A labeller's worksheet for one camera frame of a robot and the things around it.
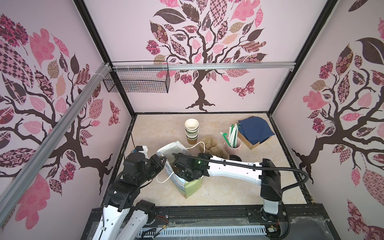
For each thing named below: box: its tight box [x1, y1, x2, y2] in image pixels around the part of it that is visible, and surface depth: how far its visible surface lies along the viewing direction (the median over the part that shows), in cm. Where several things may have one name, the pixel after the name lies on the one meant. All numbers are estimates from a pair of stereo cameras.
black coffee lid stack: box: [229, 154, 242, 162], surface depth 93 cm
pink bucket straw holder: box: [224, 137, 242, 155], surface depth 93 cm
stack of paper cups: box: [184, 118, 200, 145], surface depth 92 cm
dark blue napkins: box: [238, 116, 275, 145], surface depth 105 cm
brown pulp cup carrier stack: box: [199, 136, 230, 160], surface depth 91 cm
